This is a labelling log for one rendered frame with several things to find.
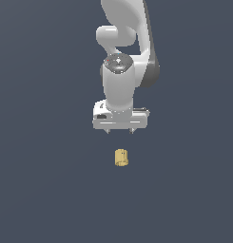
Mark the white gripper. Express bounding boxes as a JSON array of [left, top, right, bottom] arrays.
[[91, 100, 151, 135]]

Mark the small tan cylinder object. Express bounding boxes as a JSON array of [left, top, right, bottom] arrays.
[[114, 148, 129, 168]]

